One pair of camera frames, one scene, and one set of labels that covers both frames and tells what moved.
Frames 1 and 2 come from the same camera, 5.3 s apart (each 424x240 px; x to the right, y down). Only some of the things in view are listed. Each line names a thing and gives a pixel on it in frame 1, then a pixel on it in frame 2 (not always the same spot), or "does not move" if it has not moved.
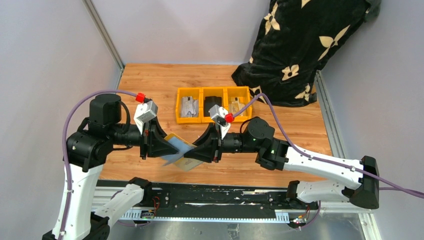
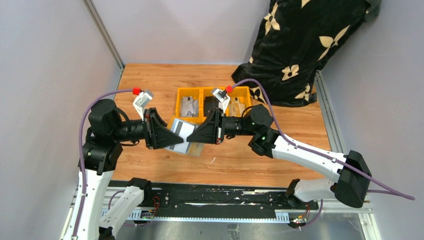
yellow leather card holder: [183, 146] → [182, 127]
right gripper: [209, 145] → [206, 132]
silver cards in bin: [189, 107] does not move
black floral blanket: [297, 38] does not move
